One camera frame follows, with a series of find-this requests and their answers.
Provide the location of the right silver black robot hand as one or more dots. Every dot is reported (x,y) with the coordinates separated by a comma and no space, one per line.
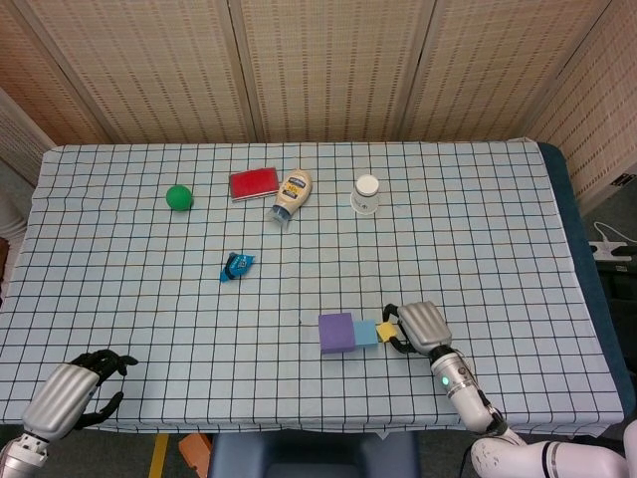
(425,326)

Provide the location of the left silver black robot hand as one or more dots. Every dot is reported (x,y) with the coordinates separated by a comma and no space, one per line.
(57,398)

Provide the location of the small yellow foam cube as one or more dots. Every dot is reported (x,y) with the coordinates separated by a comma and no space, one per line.
(384,332)

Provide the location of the light blue foam cube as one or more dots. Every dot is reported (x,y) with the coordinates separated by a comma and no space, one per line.
(365,333)

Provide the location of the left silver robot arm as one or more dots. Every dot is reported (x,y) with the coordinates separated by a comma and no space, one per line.
(22,455)

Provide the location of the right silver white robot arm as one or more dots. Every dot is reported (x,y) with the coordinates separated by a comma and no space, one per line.
(463,398)

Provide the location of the large purple foam cube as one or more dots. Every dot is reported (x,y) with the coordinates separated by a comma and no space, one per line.
(337,332)

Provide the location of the light blue checkered tablecloth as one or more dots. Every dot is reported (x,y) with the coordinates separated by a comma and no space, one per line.
(149,309)

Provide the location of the upturned white paper cup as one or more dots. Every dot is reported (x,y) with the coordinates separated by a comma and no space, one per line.
(365,196)

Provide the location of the orange object on floor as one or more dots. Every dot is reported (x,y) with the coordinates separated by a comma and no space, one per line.
(194,450)

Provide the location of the dark blue seat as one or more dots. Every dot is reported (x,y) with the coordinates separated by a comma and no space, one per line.
(308,455)

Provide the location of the dark blue padded table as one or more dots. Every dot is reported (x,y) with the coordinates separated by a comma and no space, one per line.
(572,209)

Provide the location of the mayonnaise squeeze bottle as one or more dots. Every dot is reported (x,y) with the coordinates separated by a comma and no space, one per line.
(293,191)

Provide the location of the blue snack wrapper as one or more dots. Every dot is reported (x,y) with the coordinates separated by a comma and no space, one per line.
(236,266)

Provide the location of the black equipment beside table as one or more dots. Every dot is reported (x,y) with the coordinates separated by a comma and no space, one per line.
(619,284)

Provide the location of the white power strip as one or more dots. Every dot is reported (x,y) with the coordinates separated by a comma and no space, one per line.
(609,250)

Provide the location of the red flat box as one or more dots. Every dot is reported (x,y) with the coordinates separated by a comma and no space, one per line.
(253,183)

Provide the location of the green ball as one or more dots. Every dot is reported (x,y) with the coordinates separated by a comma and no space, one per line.
(178,197)

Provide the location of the beige woven folding screen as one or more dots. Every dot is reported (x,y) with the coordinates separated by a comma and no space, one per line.
(318,70)

